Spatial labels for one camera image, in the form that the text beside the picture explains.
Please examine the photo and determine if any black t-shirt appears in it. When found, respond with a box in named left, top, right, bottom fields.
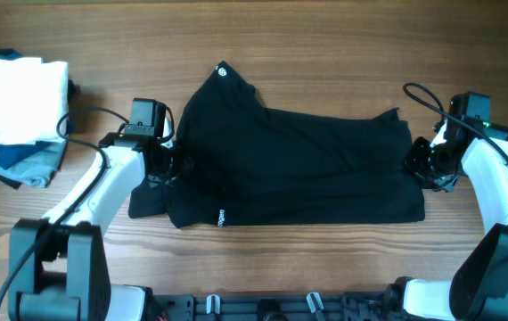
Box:
left=128, top=62, right=425, bottom=228

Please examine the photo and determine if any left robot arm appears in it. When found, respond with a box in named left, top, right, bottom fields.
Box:
left=0, top=133, right=173, bottom=320

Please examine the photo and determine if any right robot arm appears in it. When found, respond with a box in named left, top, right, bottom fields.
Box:
left=399, top=123, right=508, bottom=320

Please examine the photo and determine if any light blue denim garment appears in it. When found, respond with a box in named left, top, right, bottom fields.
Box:
left=0, top=142, right=66, bottom=189

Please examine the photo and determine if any dark blue folded garment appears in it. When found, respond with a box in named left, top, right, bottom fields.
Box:
left=0, top=47, right=77, bottom=170

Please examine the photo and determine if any white folded cloth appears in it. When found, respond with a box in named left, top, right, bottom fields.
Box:
left=0, top=56, right=70, bottom=147

